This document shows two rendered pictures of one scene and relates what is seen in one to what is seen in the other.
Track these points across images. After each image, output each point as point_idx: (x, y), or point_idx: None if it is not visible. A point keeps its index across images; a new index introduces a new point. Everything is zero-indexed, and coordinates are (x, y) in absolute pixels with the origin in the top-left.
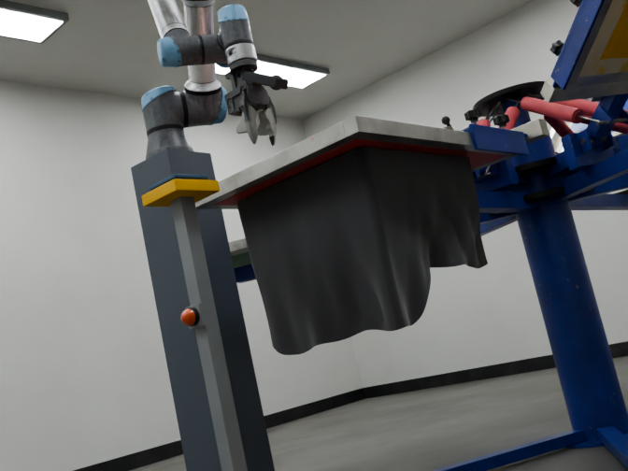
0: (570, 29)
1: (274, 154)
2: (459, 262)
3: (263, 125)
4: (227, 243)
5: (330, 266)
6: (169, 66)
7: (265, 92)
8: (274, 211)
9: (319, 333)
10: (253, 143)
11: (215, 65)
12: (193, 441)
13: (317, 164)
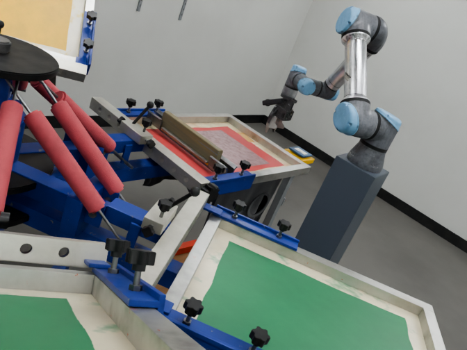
0: (94, 36)
1: (263, 135)
2: (167, 178)
3: (273, 123)
4: (306, 214)
5: None
6: (329, 100)
7: (274, 107)
8: None
9: None
10: (273, 132)
11: (345, 86)
12: None
13: (243, 137)
